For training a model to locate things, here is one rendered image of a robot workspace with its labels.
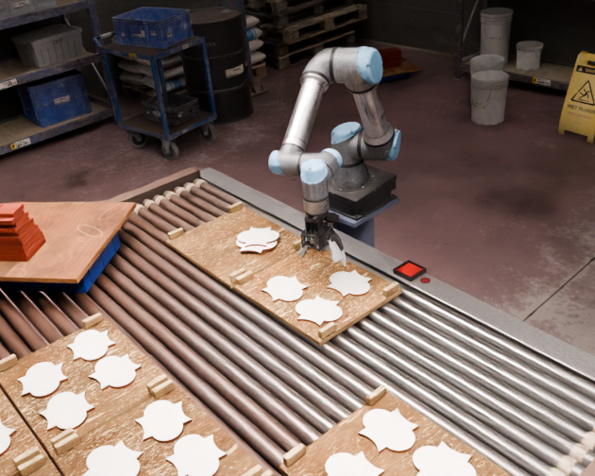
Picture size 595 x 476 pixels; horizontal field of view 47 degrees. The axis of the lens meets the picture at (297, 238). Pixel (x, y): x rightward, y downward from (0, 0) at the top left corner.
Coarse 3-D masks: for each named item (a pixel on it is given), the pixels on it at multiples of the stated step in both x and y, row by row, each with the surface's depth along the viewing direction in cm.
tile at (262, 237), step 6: (252, 228) 246; (270, 228) 245; (240, 234) 243; (246, 234) 242; (252, 234) 242; (258, 234) 242; (264, 234) 241; (270, 234) 241; (276, 234) 241; (240, 240) 239; (246, 240) 239; (252, 240) 239; (258, 240) 238; (264, 240) 238; (270, 240) 237; (276, 240) 238; (246, 246) 236; (264, 246) 235
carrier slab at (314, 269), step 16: (304, 256) 231; (320, 256) 231; (272, 272) 225; (288, 272) 224; (304, 272) 223; (320, 272) 222; (368, 272) 220; (240, 288) 218; (256, 288) 218; (320, 288) 215; (400, 288) 211; (272, 304) 209; (288, 304) 209; (352, 304) 206; (368, 304) 205; (288, 320) 202; (352, 320) 199
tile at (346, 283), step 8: (336, 272) 220; (344, 272) 220; (352, 272) 219; (336, 280) 216; (344, 280) 216; (352, 280) 215; (360, 280) 215; (368, 280) 215; (328, 288) 214; (336, 288) 212; (344, 288) 212; (352, 288) 212; (360, 288) 211; (368, 288) 211; (344, 296) 209
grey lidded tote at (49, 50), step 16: (32, 32) 586; (48, 32) 580; (64, 32) 575; (80, 32) 589; (16, 48) 581; (32, 48) 562; (48, 48) 571; (64, 48) 583; (80, 48) 595; (32, 64) 578; (48, 64) 577
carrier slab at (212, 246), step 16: (208, 224) 256; (224, 224) 255; (240, 224) 254; (256, 224) 253; (272, 224) 252; (176, 240) 248; (192, 240) 247; (208, 240) 246; (224, 240) 245; (288, 240) 241; (192, 256) 238; (208, 256) 237; (224, 256) 236; (240, 256) 235; (256, 256) 234; (272, 256) 233; (288, 256) 233; (208, 272) 230; (224, 272) 227; (256, 272) 226
